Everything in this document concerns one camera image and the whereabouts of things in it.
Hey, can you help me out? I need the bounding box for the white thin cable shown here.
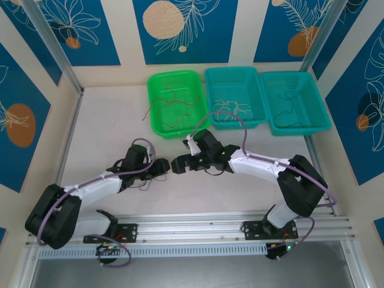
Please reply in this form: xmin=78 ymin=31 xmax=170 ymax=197
xmin=212 ymin=103 xmax=232 ymax=122
xmin=230 ymin=103 xmax=254 ymax=121
xmin=220 ymin=101 xmax=241 ymax=119

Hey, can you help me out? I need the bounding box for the teal plastic basket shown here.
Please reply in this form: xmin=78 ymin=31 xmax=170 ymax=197
xmin=205 ymin=66 xmax=269 ymax=131
xmin=259 ymin=71 xmax=333 ymax=137

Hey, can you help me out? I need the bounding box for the green plastic basket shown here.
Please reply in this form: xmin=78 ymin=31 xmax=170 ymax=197
xmin=146 ymin=70 xmax=211 ymax=141

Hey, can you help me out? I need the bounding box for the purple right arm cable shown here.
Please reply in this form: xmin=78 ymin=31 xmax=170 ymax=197
xmin=190 ymin=110 xmax=337 ymax=262

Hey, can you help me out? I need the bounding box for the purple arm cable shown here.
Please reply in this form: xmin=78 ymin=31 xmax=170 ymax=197
xmin=190 ymin=110 xmax=337 ymax=262
xmin=37 ymin=137 xmax=157 ymax=268

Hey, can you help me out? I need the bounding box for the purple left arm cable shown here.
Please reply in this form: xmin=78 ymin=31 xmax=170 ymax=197
xmin=37 ymin=137 xmax=157 ymax=268

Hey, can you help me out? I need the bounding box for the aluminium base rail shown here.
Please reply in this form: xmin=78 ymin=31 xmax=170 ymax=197
xmin=25 ymin=211 xmax=352 ymax=245

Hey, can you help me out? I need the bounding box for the grey slotted cable duct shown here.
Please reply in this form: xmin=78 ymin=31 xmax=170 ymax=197
xmin=38 ymin=242 xmax=268 ymax=259

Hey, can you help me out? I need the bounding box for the aluminium frame post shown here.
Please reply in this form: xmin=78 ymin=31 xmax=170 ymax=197
xmin=301 ymin=0 xmax=358 ymax=73
xmin=22 ymin=0 xmax=85 ymax=97

